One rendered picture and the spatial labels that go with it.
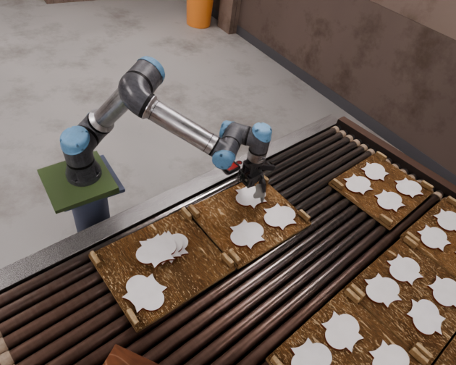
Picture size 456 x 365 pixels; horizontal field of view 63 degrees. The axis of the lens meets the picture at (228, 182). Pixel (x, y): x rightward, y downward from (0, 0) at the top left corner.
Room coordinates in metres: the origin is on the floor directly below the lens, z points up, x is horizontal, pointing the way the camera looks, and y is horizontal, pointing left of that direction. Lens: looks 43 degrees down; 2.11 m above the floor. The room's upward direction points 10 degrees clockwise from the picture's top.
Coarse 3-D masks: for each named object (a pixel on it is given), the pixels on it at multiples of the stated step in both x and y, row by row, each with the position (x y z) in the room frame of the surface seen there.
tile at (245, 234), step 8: (240, 224) 1.00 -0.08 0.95; (248, 224) 1.01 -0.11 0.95; (256, 224) 1.01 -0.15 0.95; (232, 232) 0.95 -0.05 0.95; (240, 232) 0.95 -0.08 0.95; (248, 232) 0.96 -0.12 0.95; (256, 232) 0.97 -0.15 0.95; (232, 240) 0.91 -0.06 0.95; (240, 240) 0.91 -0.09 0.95; (248, 240) 0.92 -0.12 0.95; (256, 240) 0.93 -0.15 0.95; (264, 240) 0.94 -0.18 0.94
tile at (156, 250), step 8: (152, 240) 0.83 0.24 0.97; (160, 240) 0.83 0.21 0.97; (168, 240) 0.84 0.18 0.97; (144, 248) 0.79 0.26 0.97; (152, 248) 0.79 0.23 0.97; (160, 248) 0.80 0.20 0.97; (168, 248) 0.80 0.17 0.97; (136, 256) 0.75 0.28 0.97; (144, 256) 0.75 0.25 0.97; (152, 256) 0.76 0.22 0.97; (160, 256) 0.76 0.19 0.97; (168, 256) 0.77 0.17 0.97; (152, 264) 0.73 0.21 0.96
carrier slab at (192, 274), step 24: (168, 216) 0.98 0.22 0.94; (120, 240) 0.82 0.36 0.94; (144, 240) 0.84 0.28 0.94; (192, 240) 0.88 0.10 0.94; (120, 264) 0.72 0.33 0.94; (144, 264) 0.74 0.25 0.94; (168, 264) 0.76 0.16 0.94; (192, 264) 0.78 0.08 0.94; (216, 264) 0.79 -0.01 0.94; (120, 288) 0.63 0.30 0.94; (168, 288) 0.66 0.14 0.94; (192, 288) 0.68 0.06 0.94; (144, 312) 0.56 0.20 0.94; (168, 312) 0.58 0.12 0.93
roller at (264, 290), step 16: (416, 176) 1.56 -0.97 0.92; (352, 224) 1.13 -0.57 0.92; (336, 240) 1.03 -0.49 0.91; (304, 256) 0.91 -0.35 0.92; (288, 272) 0.82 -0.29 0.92; (272, 288) 0.75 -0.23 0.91; (240, 304) 0.66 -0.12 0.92; (256, 304) 0.68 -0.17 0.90; (224, 320) 0.59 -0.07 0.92; (208, 336) 0.53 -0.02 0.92; (176, 352) 0.47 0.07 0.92; (192, 352) 0.48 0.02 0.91
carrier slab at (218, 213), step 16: (224, 192) 1.18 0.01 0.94; (272, 192) 1.23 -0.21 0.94; (208, 208) 1.06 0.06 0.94; (224, 208) 1.08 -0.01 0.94; (240, 208) 1.10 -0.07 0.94; (256, 208) 1.11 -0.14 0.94; (208, 224) 0.98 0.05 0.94; (224, 224) 0.99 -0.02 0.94; (304, 224) 1.07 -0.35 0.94; (224, 240) 0.91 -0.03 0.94; (272, 240) 0.95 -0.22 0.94; (240, 256) 0.85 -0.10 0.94; (256, 256) 0.86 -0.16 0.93
